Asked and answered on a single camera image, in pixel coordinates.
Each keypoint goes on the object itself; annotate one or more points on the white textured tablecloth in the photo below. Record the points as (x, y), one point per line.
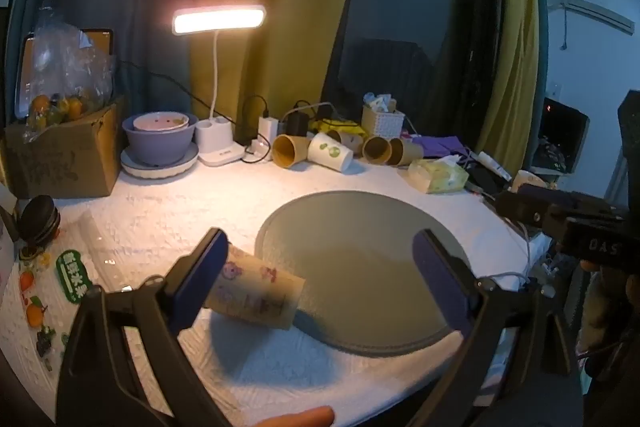
(175, 212)

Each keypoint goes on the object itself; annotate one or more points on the fruit print plastic bag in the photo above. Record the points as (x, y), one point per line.
(75, 272)

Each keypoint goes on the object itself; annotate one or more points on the white green dotted paper cup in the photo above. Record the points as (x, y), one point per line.
(332, 152)

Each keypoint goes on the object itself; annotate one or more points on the person's right hand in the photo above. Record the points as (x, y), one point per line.
(607, 307)

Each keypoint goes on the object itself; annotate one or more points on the round grey mat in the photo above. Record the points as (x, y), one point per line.
(360, 257)

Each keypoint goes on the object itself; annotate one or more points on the white woven basket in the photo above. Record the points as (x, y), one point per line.
(382, 122)

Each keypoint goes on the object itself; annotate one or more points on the black monitor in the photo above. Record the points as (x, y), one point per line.
(562, 132)

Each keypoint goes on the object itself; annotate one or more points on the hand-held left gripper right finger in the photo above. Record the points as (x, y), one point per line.
(440, 279)

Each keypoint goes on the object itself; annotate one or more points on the white desk lamp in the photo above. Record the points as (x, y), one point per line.
(218, 18)

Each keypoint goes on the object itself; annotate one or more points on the yellow packet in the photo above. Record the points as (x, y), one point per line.
(340, 126)

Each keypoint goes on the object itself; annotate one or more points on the clear bag of oranges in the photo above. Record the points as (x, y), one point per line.
(65, 72)

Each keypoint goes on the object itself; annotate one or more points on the person's left hand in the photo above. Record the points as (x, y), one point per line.
(300, 418)

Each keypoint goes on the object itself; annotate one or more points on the white tube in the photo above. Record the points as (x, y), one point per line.
(495, 164)

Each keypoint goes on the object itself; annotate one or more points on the pink bowl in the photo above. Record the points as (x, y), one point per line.
(161, 122)

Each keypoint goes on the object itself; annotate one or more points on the white plate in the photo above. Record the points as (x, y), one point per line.
(150, 169)

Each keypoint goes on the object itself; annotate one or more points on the black charger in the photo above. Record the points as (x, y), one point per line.
(298, 124)

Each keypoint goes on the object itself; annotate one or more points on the green tissue packet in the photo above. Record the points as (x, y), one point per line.
(437, 174)

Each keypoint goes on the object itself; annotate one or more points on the cartoon print paper cup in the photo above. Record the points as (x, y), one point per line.
(260, 292)

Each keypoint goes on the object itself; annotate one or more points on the cardboard box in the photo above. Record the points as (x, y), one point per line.
(60, 157)

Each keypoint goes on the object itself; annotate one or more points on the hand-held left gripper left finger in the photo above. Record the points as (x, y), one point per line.
(200, 279)

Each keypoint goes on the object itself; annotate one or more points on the white charger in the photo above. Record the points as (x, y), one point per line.
(268, 128)

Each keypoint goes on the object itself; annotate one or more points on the white air conditioner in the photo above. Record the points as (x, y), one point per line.
(595, 12)

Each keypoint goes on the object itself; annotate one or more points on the purple bowl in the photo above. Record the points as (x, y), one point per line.
(160, 142)

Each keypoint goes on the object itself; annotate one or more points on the purple cloth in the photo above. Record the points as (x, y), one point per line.
(442, 144)

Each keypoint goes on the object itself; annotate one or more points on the black lids stack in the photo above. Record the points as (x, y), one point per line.
(40, 219)

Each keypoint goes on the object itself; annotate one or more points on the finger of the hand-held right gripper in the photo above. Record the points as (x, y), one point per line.
(522, 208)
(555, 196)

